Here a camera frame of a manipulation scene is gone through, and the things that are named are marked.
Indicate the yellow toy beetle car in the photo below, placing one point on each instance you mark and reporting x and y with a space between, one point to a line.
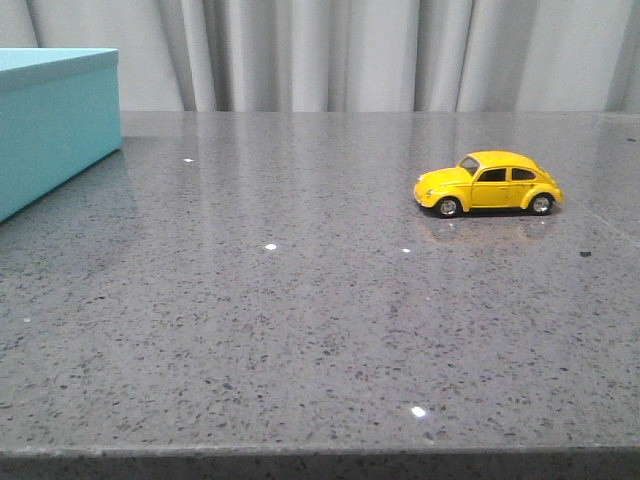
490 179

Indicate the light blue box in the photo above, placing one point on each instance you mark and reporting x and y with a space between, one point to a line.
60 114

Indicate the grey pleated curtain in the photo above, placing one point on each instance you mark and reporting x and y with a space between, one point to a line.
356 56

